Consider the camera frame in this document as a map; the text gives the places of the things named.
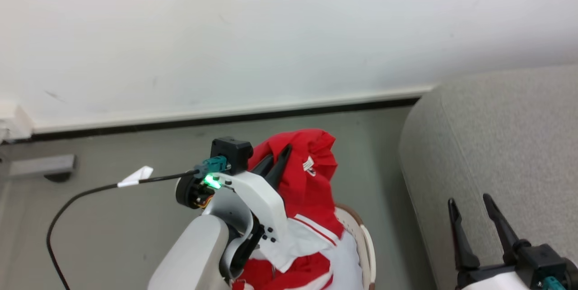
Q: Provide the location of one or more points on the teal right camera connector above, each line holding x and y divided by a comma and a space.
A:
553, 283

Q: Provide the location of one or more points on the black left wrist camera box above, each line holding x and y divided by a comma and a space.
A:
231, 153

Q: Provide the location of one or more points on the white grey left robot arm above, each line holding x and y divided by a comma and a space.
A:
198, 254

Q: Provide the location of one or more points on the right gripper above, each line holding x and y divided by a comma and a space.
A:
494, 278

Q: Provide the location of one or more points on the white laundry basket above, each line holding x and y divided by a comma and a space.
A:
363, 240

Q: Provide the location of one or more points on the white garment with red trim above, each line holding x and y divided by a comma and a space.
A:
311, 258

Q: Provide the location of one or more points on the white baseboard with black strip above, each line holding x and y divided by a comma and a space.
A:
226, 116

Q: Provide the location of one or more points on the teal camera connector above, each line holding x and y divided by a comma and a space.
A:
553, 283
211, 165

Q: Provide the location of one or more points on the grey flat floor block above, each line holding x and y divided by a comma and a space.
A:
40, 166

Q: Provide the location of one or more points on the white wall duct box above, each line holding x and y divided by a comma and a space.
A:
13, 123

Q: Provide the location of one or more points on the teal left camera connector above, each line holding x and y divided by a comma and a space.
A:
211, 165

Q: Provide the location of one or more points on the red shirt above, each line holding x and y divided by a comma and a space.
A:
311, 186

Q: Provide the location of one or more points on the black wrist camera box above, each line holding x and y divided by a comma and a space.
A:
231, 153
544, 260

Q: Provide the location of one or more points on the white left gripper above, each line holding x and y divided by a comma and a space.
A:
259, 195

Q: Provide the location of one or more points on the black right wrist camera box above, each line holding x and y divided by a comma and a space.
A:
544, 260

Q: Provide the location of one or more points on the grey fabric sofa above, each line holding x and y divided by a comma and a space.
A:
492, 154

